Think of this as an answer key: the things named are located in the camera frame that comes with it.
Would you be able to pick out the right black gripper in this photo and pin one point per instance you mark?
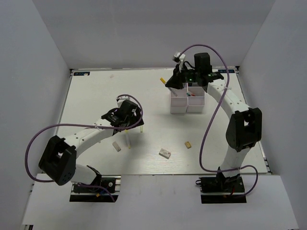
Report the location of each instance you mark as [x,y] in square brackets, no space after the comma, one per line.
[176,81]

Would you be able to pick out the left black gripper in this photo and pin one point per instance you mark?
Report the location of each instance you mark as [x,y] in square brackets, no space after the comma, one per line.
[135,118]

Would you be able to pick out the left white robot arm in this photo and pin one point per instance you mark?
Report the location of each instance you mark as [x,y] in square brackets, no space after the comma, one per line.
[59,158]

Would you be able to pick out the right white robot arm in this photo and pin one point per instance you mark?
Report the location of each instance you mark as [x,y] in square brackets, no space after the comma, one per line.
[245,123]

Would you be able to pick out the yellow cap white marker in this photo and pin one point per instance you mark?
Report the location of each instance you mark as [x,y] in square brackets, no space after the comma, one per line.
[127,139]

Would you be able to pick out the left white divided container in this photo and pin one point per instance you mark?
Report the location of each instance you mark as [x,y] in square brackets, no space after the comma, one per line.
[178,101]

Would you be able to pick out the white divided container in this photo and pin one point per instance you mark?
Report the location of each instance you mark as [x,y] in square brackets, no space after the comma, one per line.
[196,103]
[178,101]

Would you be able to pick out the right white divided container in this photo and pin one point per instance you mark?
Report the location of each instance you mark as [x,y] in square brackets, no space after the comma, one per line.
[196,103]

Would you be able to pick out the grey white eraser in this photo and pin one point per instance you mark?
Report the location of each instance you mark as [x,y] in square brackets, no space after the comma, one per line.
[116,146]

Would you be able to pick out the white staples box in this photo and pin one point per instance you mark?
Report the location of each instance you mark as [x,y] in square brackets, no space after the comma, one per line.
[164,153]

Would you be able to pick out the yellow eraser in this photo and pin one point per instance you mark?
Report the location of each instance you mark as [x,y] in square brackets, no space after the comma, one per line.
[188,145]

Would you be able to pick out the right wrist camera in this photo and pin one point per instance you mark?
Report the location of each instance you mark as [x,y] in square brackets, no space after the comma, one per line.
[178,57]

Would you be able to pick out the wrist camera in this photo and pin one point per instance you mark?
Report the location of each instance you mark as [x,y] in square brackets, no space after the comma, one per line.
[121,99]
[178,57]

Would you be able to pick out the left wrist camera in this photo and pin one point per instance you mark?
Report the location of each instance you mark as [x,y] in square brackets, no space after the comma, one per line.
[121,99]

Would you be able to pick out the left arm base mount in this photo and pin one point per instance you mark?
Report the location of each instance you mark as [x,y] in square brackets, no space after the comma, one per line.
[104,191]

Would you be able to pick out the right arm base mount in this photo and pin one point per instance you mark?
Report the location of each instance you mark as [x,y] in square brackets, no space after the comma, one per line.
[219,190]

